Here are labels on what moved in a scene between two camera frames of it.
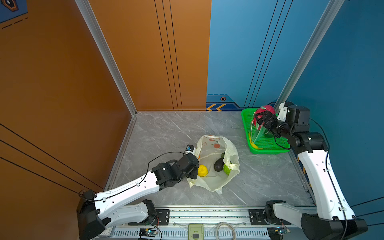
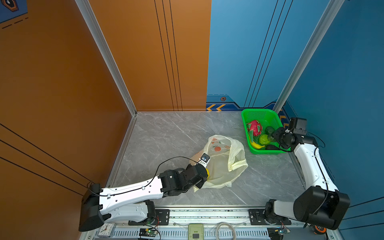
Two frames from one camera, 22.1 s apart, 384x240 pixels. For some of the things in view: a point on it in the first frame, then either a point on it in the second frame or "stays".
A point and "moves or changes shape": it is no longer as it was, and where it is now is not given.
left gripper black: x=195 y=172 → x=200 y=184
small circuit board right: x=277 y=233 stays
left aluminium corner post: x=85 y=5 stays
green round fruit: x=226 y=169 → x=264 y=139
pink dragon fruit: x=267 y=108 → x=254 y=127
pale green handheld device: x=195 y=231 stays
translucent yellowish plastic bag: x=209 y=148 moves or changes shape
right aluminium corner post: x=330 y=12 stays
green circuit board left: x=146 y=232 stays
